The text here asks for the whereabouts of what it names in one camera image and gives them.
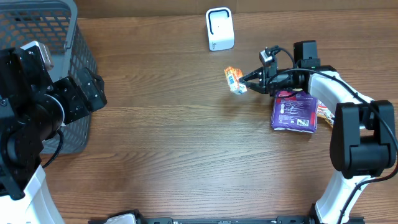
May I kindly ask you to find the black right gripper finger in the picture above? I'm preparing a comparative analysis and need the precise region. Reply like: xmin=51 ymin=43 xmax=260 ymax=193
xmin=242 ymin=82 xmax=267 ymax=93
xmin=239 ymin=67 xmax=264 ymax=82

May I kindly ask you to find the small orange snack packet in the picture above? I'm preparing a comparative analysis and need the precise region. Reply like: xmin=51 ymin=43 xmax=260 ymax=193
xmin=224 ymin=67 xmax=247 ymax=95

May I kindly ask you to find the purple sanitary pad pack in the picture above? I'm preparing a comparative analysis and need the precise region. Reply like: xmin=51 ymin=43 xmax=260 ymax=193
xmin=271 ymin=90 xmax=318 ymax=133

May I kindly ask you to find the colourful wet wipes pack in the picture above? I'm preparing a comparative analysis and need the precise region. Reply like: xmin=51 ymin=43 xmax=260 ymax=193
xmin=317 ymin=100 xmax=335 ymax=127

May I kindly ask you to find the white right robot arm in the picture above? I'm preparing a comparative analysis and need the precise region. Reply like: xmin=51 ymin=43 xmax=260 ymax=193
xmin=239 ymin=40 xmax=397 ymax=223

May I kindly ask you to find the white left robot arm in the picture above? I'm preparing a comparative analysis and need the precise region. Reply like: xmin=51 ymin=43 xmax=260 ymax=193
xmin=1 ymin=42 xmax=107 ymax=223

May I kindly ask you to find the white barcode scanner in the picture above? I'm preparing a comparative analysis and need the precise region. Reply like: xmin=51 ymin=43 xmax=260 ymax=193
xmin=205 ymin=7 xmax=234 ymax=52

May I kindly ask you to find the grey plastic mesh basket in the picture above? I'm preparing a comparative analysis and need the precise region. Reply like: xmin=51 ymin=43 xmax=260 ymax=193
xmin=0 ymin=0 xmax=98 ymax=155

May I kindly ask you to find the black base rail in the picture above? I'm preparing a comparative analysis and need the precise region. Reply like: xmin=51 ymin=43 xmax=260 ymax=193
xmin=87 ymin=209 xmax=320 ymax=224

